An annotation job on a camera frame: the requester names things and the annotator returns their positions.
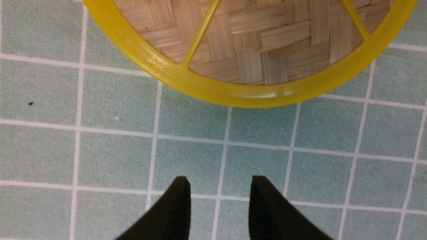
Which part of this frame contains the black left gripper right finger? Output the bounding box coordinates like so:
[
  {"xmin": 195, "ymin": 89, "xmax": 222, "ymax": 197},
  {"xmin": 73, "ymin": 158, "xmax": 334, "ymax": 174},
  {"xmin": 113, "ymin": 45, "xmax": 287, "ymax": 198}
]
[{"xmin": 249, "ymin": 176, "xmax": 331, "ymax": 240}]

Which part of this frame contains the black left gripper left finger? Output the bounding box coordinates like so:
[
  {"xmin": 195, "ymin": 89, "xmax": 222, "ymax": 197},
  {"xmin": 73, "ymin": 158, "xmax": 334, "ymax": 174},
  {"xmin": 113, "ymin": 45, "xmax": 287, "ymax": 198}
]
[{"xmin": 117, "ymin": 176, "xmax": 191, "ymax": 240}]

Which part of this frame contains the yellow woven steamer lid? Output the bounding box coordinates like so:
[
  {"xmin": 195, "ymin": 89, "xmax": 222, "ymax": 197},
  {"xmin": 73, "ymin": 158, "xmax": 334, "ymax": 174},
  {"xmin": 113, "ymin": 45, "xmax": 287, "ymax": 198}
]
[{"xmin": 84, "ymin": 0, "xmax": 417, "ymax": 108}]

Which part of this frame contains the green checkered tablecloth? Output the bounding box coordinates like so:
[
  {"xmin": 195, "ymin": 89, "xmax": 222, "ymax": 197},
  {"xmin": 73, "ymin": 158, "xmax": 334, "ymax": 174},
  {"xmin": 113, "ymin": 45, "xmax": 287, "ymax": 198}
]
[{"xmin": 1, "ymin": 0, "xmax": 426, "ymax": 240}]

